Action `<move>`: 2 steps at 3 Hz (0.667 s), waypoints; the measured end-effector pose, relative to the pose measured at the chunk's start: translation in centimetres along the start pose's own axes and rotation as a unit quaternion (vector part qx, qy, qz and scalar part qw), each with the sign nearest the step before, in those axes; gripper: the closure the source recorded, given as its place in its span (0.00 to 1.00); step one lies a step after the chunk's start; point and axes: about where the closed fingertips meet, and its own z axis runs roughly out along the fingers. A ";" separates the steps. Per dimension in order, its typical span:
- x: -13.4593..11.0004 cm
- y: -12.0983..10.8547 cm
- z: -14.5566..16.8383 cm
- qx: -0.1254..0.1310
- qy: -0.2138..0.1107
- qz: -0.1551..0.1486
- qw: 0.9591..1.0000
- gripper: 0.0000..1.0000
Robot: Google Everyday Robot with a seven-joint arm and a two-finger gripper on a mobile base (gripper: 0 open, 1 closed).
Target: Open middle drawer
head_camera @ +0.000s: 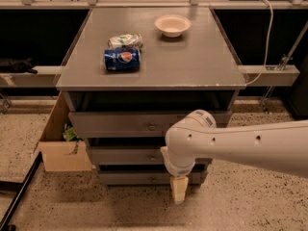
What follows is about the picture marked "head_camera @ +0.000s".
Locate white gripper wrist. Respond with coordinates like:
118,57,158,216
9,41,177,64
161,146,195,204

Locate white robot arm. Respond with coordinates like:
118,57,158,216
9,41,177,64
161,110,308,204

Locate grey bottom drawer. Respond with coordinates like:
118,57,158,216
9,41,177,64
97,169,209,187

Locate grey drawer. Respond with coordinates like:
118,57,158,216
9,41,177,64
67,110,233,139
97,169,209,187
86,145,213,166

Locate grey middle drawer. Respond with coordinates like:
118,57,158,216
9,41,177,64
86,145,213,166

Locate grey top drawer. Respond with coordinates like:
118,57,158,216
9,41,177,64
67,110,233,139

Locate grey drawer cabinet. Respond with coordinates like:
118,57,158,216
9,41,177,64
57,7,245,185

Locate green packet in box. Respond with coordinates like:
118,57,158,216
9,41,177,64
63,127,80,141

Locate brown cardboard box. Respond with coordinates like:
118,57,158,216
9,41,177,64
38,93,92,172

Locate blue pepsi can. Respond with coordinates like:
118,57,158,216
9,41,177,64
104,48,141,71

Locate black metal floor bar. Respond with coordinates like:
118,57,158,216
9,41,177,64
0,153,42,231

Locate crushed green white can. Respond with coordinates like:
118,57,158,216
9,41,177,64
108,33,143,49

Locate white paper bowl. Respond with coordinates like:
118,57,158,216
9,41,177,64
154,14,192,38

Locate white cable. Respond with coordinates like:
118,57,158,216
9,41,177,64
245,0,274,86

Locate black object on rail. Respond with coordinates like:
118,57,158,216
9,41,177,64
0,58,38,74

